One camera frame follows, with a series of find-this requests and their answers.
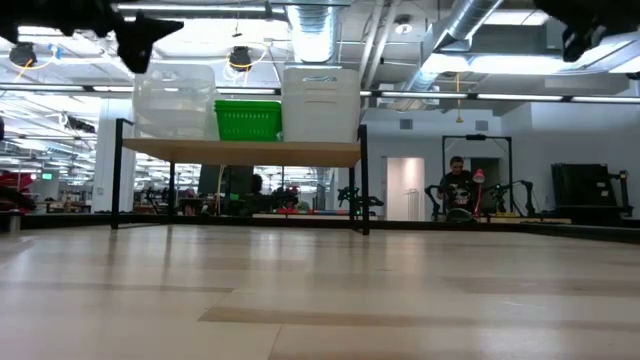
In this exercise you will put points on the clear plastic basket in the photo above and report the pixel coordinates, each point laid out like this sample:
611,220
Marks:
175,125
175,77
175,100

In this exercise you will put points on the black rig frame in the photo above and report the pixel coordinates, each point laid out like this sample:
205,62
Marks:
475,137

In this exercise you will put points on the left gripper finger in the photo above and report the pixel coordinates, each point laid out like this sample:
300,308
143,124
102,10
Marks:
137,52
155,27

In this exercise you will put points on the green plastic basket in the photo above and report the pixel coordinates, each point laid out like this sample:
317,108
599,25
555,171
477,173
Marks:
247,125
247,102

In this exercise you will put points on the wooden shelf with black frame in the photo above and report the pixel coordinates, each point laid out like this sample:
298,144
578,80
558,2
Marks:
240,152

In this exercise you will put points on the black aluminium station frame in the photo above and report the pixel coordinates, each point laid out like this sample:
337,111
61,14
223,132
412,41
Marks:
575,230

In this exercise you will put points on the black cabinet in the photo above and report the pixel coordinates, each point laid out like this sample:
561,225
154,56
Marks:
580,187

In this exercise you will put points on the red desk lamp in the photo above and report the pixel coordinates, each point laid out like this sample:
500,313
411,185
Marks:
479,176

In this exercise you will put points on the white pillar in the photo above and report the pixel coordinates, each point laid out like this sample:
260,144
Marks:
102,165

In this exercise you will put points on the white door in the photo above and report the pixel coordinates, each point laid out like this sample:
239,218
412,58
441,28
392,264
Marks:
405,185

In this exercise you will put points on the person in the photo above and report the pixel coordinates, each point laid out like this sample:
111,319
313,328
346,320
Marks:
457,187

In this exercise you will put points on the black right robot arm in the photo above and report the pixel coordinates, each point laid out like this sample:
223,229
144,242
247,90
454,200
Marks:
600,10

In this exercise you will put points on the black ceiling camera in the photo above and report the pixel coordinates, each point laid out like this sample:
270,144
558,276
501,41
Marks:
241,57
22,54

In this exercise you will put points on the silver ventilation duct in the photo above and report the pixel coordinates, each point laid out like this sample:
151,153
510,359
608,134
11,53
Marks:
470,15
315,35

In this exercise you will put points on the red machine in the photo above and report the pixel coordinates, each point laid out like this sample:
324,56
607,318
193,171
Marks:
12,180

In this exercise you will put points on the metal cup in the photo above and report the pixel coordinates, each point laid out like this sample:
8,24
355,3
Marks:
15,222

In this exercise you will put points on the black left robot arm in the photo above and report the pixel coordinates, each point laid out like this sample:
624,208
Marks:
25,17

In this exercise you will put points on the black monitor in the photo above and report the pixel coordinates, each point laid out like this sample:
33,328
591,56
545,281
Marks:
235,180

